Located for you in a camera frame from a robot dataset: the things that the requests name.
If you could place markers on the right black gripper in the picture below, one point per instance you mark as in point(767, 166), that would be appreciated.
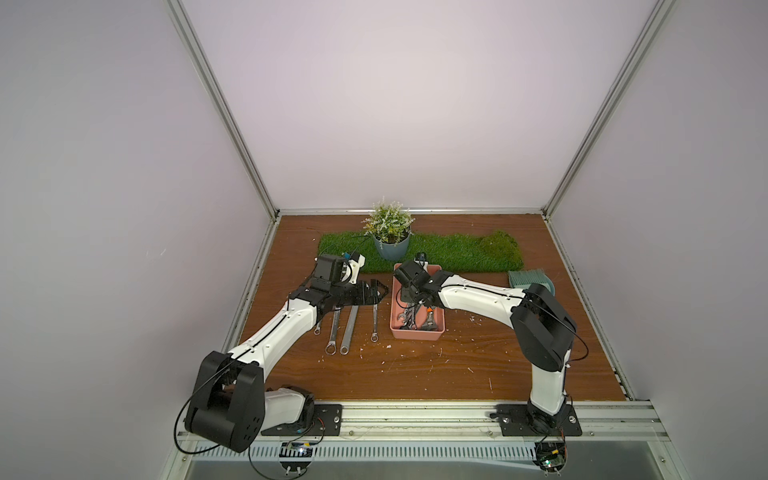
point(411, 294)

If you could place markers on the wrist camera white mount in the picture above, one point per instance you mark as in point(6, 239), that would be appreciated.
point(421, 259)
point(353, 262)

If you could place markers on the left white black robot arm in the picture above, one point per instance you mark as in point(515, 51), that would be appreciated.
point(230, 404)

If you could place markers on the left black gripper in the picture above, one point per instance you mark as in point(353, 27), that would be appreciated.
point(361, 299)

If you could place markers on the large silver combination wrench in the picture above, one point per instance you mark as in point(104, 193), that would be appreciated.
point(349, 330)

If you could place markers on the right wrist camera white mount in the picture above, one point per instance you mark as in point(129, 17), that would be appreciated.
point(421, 259)

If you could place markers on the green artificial grass mat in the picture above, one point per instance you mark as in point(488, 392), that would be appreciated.
point(460, 253)

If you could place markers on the controller board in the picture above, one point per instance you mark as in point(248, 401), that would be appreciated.
point(550, 457)
point(295, 458)

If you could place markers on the small silver wrench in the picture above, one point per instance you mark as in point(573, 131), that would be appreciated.
point(374, 334)

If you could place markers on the potted plant in grey pot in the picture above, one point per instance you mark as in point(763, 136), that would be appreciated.
point(389, 224)

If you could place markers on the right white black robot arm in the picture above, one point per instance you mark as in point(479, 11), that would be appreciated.
point(544, 330)

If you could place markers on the medium silver wrench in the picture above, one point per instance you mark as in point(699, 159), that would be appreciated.
point(331, 347)

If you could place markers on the pink plastic storage box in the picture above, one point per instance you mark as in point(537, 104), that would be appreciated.
point(406, 318)

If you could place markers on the teal dustpan with brush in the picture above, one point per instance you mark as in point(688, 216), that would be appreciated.
point(523, 279)

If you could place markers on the right controller board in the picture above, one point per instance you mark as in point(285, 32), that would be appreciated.
point(550, 457)

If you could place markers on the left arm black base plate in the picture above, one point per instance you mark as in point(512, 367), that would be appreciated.
point(322, 419)

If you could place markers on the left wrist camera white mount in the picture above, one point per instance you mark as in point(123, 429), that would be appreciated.
point(353, 262)

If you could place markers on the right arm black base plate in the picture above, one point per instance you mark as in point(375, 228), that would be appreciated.
point(527, 420)

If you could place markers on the left controller board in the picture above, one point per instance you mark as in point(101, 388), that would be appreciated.
point(295, 458)

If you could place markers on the aluminium frame rail front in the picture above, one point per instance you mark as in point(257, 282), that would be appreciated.
point(369, 420)

